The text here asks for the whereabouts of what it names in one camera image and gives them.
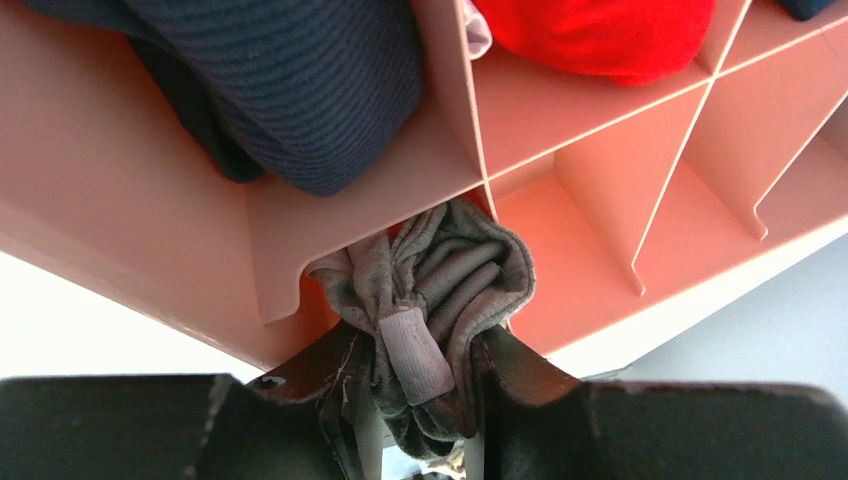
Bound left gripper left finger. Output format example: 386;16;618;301
1;323;374;479

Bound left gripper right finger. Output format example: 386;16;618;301
472;327;847;479

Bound grey underwear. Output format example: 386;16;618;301
306;197;536;460

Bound dark blue rolled underwear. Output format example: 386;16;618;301
28;1;424;197

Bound red rolled underwear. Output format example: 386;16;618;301
474;0;715;86

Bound navy rolled underwear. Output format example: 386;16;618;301
775;0;836;21

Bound pink divided organizer tray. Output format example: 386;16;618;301
1;1;847;377

